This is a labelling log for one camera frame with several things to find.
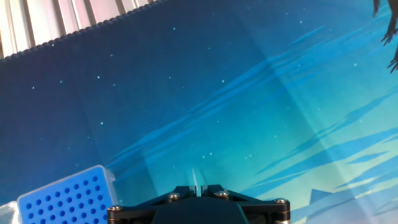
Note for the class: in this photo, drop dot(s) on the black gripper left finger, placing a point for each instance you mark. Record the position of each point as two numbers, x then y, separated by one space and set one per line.
140 210

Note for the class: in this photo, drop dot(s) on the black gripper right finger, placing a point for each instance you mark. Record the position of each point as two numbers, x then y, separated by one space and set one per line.
264 211

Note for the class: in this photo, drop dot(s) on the small clear pipette tip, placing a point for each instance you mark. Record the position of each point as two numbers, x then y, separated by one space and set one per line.
195 180

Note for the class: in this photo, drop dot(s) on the blue pipette tip holder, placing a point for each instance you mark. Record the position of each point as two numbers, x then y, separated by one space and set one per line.
68 202

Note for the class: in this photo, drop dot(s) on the landscape print cloth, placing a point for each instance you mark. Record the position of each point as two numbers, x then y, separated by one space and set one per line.
217 93

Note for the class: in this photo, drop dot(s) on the small clear hinged lid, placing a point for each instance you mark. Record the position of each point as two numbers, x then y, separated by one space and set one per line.
8 213

